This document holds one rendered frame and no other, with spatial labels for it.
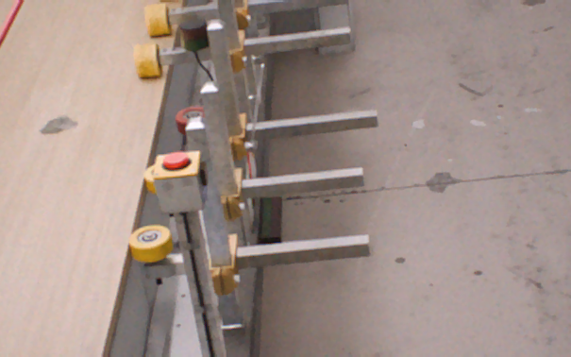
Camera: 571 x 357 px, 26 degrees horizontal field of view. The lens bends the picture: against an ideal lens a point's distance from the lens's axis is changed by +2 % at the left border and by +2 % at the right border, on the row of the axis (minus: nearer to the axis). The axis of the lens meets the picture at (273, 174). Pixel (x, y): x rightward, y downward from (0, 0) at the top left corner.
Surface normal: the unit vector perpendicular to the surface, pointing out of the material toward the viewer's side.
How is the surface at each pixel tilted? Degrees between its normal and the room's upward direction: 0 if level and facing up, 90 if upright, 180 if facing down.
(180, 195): 90
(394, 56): 0
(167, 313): 0
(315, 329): 0
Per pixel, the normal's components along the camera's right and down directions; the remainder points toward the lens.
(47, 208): -0.14, -0.86
